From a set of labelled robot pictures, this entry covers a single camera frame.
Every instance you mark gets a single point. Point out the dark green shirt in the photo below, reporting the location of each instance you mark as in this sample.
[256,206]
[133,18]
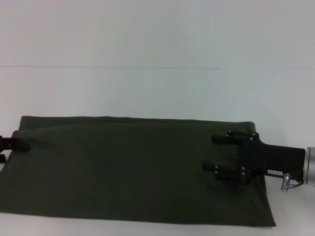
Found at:
[123,172]

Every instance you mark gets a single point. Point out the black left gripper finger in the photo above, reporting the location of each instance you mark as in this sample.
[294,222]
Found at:
[14,145]
[2,158]

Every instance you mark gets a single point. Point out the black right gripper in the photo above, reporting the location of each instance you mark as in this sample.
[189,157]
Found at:
[268,159]

